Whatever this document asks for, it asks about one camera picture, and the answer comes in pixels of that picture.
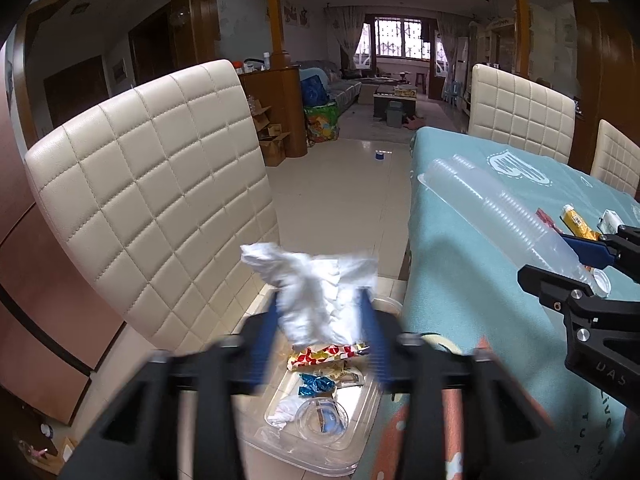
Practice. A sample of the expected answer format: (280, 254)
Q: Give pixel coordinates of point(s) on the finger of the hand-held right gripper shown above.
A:
(592, 252)
(552, 287)

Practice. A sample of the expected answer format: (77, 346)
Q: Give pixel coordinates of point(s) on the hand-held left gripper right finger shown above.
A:
(374, 342)

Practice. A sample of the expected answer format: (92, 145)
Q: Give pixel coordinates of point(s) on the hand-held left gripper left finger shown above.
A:
(265, 332)

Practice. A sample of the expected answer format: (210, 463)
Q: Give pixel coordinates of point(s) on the white and yellow wrapper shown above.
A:
(346, 376)

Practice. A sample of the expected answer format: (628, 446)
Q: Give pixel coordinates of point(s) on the red and yellow wrapper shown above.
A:
(325, 355)

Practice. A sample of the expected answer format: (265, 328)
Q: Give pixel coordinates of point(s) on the large white tissue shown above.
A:
(315, 295)

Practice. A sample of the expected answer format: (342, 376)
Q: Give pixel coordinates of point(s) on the blue foil wrapper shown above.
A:
(315, 385)

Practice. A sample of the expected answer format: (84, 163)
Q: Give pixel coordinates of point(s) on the small white tissue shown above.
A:
(282, 416)

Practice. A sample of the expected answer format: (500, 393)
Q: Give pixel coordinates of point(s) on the clear plastic bottle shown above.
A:
(500, 215)

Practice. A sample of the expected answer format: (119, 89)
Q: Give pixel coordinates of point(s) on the small clear round lid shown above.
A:
(320, 422)

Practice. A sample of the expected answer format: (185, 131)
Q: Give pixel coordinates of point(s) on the clear plastic tray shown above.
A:
(350, 452)

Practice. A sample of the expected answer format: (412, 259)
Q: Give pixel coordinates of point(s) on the white milk carton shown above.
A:
(611, 220)

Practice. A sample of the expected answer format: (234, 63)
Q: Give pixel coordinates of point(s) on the pink wrapper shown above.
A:
(545, 218)

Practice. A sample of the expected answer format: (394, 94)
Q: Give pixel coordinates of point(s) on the cream quilted chair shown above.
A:
(520, 110)
(150, 185)
(617, 160)

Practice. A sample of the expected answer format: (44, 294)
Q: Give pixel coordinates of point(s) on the cardboard box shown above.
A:
(265, 120)
(274, 149)

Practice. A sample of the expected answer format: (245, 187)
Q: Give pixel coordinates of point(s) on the colourful woven bag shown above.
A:
(322, 122)

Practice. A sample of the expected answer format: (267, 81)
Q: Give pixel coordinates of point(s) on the grey waste bin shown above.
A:
(395, 113)

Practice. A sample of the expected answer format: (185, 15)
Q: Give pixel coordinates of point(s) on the white standing air conditioner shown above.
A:
(462, 62)

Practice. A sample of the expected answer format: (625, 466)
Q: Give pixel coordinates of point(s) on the blue cushion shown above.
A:
(315, 91)

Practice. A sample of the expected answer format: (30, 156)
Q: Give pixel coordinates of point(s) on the coffee table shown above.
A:
(395, 94)

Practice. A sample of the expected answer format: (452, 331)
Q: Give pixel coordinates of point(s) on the patterned curtain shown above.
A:
(347, 35)
(447, 45)

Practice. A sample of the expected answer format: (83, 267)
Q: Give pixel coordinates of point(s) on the grey sofa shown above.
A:
(342, 85)

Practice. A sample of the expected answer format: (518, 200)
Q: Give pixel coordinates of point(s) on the barred window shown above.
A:
(400, 37)

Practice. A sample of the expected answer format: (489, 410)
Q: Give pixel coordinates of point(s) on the wall pictures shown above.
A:
(295, 15)

